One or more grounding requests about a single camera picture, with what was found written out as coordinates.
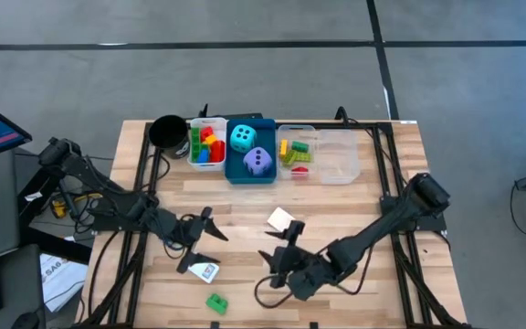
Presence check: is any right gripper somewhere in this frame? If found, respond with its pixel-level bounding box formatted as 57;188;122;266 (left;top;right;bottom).
257;219;338;302

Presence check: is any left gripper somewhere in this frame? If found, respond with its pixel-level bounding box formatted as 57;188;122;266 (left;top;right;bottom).
156;206;230;275

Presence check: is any red-backed card deck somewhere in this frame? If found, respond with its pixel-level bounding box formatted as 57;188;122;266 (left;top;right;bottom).
266;207;296;233

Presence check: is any green stepped toy brick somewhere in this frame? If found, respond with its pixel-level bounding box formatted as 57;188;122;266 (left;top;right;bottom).
205;292;229;315

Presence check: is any large red toy brick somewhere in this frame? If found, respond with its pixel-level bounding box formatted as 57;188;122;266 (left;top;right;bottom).
208;139;226;164

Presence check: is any purple foam die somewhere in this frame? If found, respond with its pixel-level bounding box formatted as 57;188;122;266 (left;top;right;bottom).
242;146;274;177

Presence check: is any long green toy brick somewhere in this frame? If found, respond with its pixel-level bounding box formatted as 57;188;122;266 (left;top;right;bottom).
190;126;201;162

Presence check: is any cyan foam die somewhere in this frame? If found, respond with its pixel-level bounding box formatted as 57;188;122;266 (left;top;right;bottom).
229;123;258;154

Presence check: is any white playing card box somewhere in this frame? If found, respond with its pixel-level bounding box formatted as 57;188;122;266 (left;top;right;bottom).
187;260;221;285

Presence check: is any blue plastic bin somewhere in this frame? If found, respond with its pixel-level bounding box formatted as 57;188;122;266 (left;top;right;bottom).
224;118;278;186

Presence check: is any clear plastic bin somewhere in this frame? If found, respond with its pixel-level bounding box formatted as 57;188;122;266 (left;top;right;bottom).
316;129;361;186
277;125;320;183

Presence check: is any black cup with face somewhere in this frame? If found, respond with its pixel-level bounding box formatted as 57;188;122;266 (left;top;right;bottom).
147;113;192;160

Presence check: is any white plastic bin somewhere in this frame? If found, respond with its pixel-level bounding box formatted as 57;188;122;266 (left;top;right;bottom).
186;116;228;173

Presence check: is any white printed paper sheet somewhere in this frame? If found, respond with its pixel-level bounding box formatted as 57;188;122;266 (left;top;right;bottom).
38;253;89;313

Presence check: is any yellow hand tool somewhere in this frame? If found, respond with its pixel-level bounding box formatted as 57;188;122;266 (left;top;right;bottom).
50;198;68;219

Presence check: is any black computer mouse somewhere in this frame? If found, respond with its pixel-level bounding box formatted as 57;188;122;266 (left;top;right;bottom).
10;311;40;329

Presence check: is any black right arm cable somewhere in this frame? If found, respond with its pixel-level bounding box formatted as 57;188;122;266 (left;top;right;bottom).
253;255;374;310

